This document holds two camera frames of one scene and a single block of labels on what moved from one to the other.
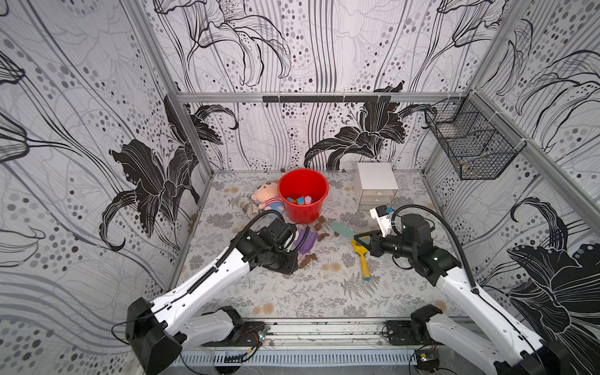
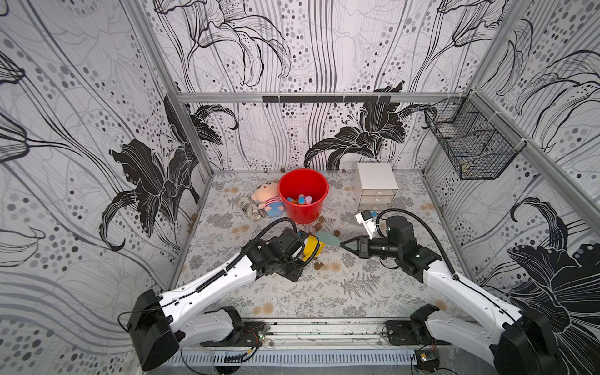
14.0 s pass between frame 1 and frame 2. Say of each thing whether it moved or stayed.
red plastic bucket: stayed
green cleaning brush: moved
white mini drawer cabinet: stayed
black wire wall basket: stayed
